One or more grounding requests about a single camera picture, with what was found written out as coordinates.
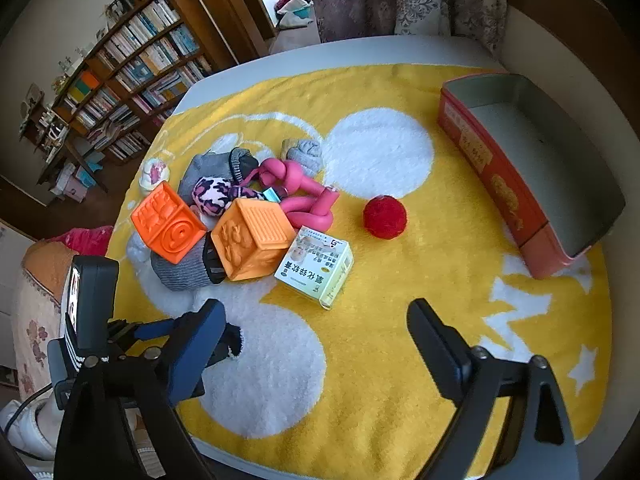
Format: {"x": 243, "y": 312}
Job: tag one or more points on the pink cloth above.
{"x": 85, "y": 240}

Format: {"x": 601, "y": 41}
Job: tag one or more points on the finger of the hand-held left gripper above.
{"x": 147, "y": 330}

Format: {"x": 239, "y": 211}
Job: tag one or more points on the wooden bookshelf with books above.
{"x": 145, "y": 55}

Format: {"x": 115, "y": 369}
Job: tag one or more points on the white and green medicine box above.
{"x": 310, "y": 265}

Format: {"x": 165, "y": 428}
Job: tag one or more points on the orange soft toy cube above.
{"x": 250, "y": 240}
{"x": 167, "y": 225}

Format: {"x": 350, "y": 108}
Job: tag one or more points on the grey sock with striped cuff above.
{"x": 207, "y": 167}

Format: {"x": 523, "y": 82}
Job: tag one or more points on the dark sock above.
{"x": 234, "y": 342}

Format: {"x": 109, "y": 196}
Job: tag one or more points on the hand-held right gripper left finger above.
{"x": 195, "y": 355}

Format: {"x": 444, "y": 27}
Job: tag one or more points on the grey and yellow sock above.
{"x": 302, "y": 155}

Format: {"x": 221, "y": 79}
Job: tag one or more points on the small white pink sock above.
{"x": 152, "y": 175}

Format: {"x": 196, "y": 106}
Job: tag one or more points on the brown wooden bookshelf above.
{"x": 200, "y": 20}

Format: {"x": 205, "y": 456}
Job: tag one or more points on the red yarn ball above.
{"x": 384, "y": 216}

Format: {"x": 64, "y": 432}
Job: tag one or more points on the pink knotted sock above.
{"x": 305, "y": 210}

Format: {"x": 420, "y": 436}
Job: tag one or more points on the red rectangular tin container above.
{"x": 530, "y": 160}

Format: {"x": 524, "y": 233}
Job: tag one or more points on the yellow and white printed blanket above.
{"x": 400, "y": 310}

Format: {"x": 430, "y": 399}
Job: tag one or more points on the pink leopard print sock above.
{"x": 245, "y": 193}
{"x": 212, "y": 195}

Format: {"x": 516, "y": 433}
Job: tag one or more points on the floral covered armchair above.
{"x": 35, "y": 320}

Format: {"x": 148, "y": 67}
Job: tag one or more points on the grey sock with black cuff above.
{"x": 180, "y": 270}

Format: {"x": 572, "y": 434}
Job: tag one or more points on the brown wooden bed frame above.
{"x": 575, "y": 25}

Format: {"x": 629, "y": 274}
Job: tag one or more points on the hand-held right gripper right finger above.
{"x": 440, "y": 350}

